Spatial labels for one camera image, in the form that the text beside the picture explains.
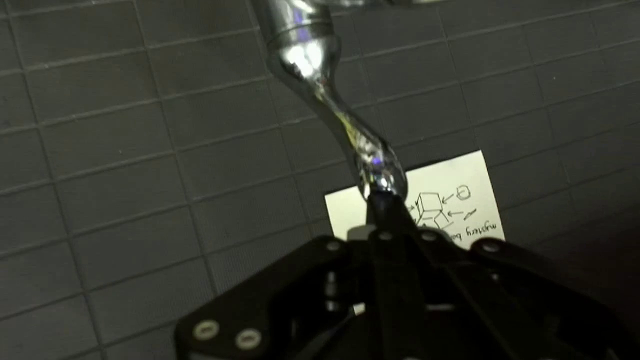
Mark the chrome tap faucet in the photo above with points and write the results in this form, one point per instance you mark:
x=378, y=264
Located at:
x=304, y=53

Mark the white paper note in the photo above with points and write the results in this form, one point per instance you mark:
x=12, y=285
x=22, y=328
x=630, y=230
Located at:
x=455, y=196

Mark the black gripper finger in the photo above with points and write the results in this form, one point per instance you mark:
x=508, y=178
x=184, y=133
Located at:
x=396, y=289

